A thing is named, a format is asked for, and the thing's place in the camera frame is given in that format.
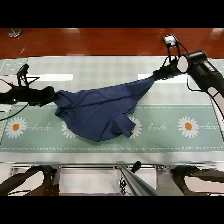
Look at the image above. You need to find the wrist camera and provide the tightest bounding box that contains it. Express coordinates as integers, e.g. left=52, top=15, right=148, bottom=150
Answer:
left=15, top=63, right=41, bottom=88
left=161, top=33, right=182, bottom=65

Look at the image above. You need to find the black cable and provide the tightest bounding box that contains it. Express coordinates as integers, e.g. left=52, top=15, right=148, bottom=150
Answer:
left=185, top=73, right=224, bottom=118
left=0, top=101, right=30, bottom=122

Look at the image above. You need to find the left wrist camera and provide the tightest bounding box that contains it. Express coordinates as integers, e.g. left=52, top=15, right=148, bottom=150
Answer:
left=15, top=63, right=41, bottom=88

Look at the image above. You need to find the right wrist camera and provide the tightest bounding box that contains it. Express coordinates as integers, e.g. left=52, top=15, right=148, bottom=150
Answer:
left=161, top=33, right=182, bottom=65

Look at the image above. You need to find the silver frame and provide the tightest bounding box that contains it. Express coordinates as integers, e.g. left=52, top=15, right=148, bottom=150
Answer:
left=0, top=161, right=224, bottom=197

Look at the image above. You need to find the dark blue shirt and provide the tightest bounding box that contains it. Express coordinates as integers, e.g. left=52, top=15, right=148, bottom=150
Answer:
left=53, top=75, right=157, bottom=143

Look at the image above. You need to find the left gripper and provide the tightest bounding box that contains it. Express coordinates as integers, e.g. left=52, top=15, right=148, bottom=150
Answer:
left=32, top=85, right=57, bottom=107

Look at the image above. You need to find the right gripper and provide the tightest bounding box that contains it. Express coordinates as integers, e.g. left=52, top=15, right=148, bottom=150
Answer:
left=152, top=63, right=180, bottom=82

